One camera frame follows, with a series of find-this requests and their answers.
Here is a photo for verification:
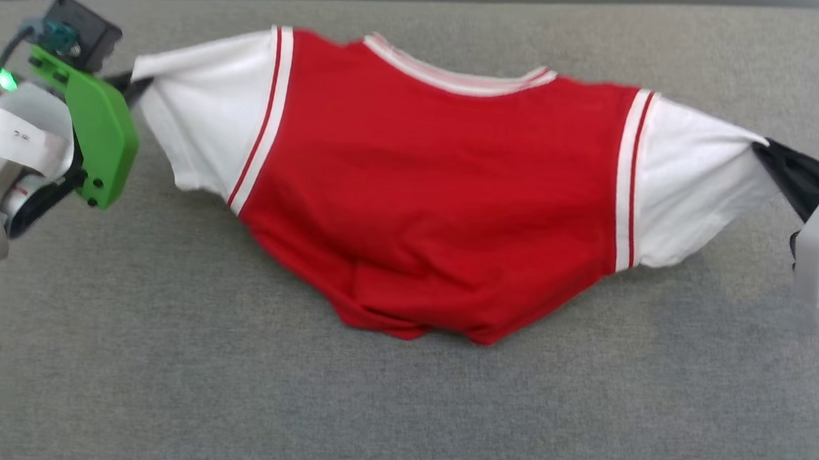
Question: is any white flat ribbon cable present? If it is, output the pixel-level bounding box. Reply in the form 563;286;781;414
0;79;82;179

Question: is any red and white shirt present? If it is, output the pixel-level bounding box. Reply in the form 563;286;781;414
109;11;777;370

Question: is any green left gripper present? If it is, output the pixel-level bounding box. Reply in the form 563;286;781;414
14;43;157;213

